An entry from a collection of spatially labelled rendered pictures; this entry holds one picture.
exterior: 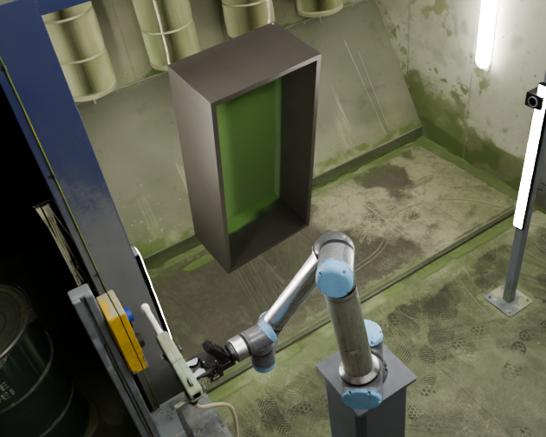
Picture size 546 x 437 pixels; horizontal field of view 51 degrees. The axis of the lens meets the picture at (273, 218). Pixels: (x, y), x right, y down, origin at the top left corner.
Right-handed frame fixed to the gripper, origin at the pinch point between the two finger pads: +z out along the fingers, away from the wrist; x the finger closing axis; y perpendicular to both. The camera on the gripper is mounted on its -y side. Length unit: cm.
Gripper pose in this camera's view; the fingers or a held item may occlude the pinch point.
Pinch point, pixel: (181, 376)
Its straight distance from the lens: 208.8
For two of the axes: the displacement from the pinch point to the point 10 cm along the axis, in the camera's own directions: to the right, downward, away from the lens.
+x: -5.3, -5.1, 6.8
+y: 1.0, 7.6, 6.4
